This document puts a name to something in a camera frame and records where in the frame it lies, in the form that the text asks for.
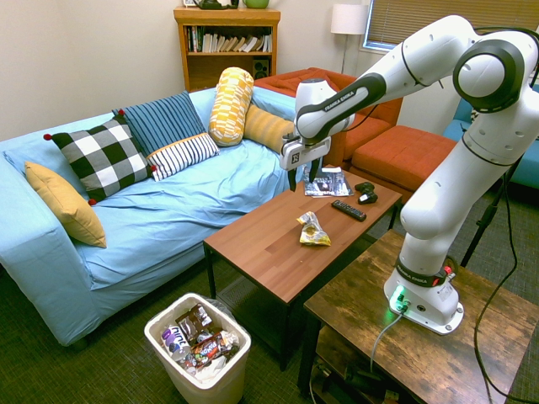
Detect blue striped pillow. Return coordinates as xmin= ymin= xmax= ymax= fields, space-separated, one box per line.
xmin=111 ymin=90 xmax=208 ymax=159

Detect clear hint water bottle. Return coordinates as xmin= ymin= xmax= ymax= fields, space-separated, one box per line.
xmin=161 ymin=324 xmax=195 ymax=364

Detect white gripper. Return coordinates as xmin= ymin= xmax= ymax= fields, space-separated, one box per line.
xmin=280 ymin=133 xmax=334 ymax=193

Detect row of paperback books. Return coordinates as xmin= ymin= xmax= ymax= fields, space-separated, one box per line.
xmin=187 ymin=25 xmax=274 ymax=54

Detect orange armchair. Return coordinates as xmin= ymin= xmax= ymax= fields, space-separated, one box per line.
xmin=253 ymin=66 xmax=404 ymax=172

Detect rustic dark wood table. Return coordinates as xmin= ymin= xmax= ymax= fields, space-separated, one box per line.
xmin=296 ymin=229 xmax=534 ymax=404

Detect black game controller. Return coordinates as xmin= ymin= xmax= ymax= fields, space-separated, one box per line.
xmin=354 ymin=180 xmax=379 ymax=205

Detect brown snack wrapper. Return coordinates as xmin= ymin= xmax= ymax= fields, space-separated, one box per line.
xmin=175 ymin=303 xmax=214 ymax=343

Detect red snack wrapper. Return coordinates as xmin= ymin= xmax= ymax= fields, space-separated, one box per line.
xmin=189 ymin=330 xmax=232 ymax=367

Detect white navy striped pillow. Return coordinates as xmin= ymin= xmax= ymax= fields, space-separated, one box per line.
xmin=146 ymin=132 xmax=221 ymax=183

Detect window blinds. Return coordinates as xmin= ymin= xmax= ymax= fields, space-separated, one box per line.
xmin=364 ymin=0 xmax=539 ymax=51

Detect yellow grey striped pillow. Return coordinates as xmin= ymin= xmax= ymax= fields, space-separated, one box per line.
xmin=243 ymin=104 xmax=296 ymax=155

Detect black camera stand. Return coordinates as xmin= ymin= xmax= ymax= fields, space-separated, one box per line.
xmin=460 ymin=155 xmax=526 ymax=268

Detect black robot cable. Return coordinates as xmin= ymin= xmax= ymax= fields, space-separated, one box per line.
xmin=473 ymin=25 xmax=539 ymax=404

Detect black TV remote control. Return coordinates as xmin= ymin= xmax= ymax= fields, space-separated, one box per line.
xmin=330 ymin=199 xmax=367 ymax=223

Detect light blue sofa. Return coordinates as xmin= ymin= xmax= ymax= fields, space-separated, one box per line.
xmin=0 ymin=87 xmax=305 ymax=348

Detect yellow white patterned bolster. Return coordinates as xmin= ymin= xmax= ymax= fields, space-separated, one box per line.
xmin=207 ymin=66 xmax=255 ymax=147

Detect orange ottoman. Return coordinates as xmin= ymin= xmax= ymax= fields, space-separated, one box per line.
xmin=349 ymin=125 xmax=458 ymax=205

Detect magazine under business magazine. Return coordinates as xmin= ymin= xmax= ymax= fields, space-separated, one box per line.
xmin=302 ymin=166 xmax=355 ymax=199

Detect reddish wood coffee table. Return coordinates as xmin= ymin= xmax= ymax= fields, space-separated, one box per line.
xmin=202 ymin=175 xmax=403 ymax=371

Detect white plastic trash bin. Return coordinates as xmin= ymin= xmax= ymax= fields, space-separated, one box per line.
xmin=143 ymin=292 xmax=253 ymax=404

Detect teal chair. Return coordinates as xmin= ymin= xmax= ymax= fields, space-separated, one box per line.
xmin=442 ymin=83 xmax=539 ymax=190

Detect wooden bookshelf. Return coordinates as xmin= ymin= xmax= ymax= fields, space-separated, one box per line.
xmin=173 ymin=6 xmax=282 ymax=93

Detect dark cover business magazine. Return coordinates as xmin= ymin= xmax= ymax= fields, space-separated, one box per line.
xmin=303 ymin=167 xmax=351 ymax=197

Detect black object on shelf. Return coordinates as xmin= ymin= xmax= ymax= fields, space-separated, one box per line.
xmin=193 ymin=0 xmax=240 ymax=10

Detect white shade floor lamp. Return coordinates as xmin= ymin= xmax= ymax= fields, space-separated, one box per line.
xmin=330 ymin=3 xmax=370 ymax=76

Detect yellow chip bag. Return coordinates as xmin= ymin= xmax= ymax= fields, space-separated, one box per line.
xmin=296 ymin=210 xmax=333 ymax=247

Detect black white checkered pillow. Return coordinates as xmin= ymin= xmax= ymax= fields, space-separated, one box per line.
xmin=43 ymin=109 xmax=158 ymax=206

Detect grey base cable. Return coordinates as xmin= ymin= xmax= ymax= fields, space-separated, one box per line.
xmin=369 ymin=310 xmax=406 ymax=374

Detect white crumpled tissue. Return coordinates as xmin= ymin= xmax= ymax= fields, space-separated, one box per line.
xmin=195 ymin=355 xmax=229 ymax=382

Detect plain mustard yellow pillow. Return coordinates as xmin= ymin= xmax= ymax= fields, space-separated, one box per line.
xmin=24 ymin=161 xmax=108 ymax=249

